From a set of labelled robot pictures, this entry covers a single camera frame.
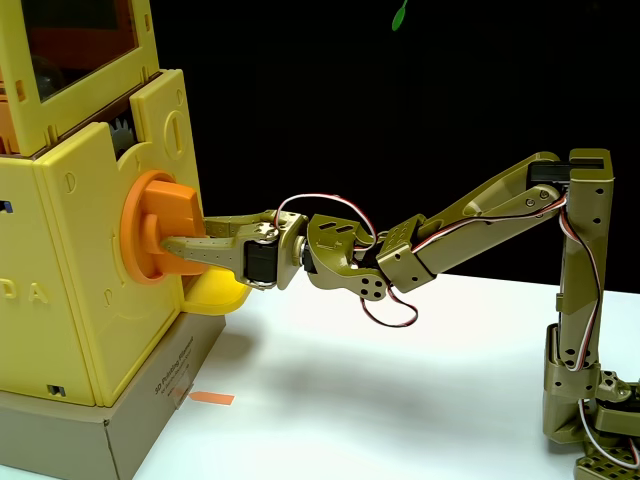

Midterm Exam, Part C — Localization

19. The clear tape tab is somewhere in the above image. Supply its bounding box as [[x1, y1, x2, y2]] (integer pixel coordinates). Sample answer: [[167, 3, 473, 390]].
[[167, 382, 195, 411]]

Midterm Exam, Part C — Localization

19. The yellow dispensing tray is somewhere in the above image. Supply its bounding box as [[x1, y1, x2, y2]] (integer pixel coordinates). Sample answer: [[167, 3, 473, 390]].
[[180, 264, 253, 317]]

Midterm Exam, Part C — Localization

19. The grey plastic gear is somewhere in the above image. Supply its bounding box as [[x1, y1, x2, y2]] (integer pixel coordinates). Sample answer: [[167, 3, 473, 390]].
[[109, 117, 137, 152]]

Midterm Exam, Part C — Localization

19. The green leaf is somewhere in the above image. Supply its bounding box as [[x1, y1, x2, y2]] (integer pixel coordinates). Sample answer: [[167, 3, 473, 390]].
[[390, 0, 411, 32]]

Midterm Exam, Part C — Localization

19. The red white black servo cable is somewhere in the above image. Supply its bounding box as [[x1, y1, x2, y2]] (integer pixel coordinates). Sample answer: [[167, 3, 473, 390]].
[[274, 192, 420, 330], [413, 194, 640, 474]]

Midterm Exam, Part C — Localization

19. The yellow toy vending machine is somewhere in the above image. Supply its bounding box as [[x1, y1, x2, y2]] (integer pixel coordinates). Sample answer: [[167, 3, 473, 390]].
[[0, 0, 214, 407]]

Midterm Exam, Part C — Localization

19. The orange tape strip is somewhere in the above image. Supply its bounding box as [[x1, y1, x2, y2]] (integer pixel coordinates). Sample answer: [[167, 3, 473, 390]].
[[188, 391, 236, 408]]

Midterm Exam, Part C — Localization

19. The orange vending machine knob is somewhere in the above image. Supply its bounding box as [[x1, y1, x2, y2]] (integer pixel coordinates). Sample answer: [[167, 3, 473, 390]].
[[120, 169, 210, 286]]

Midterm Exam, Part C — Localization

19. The brown cardboard box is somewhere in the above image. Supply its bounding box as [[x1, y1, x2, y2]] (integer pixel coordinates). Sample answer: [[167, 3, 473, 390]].
[[0, 312, 227, 480]]

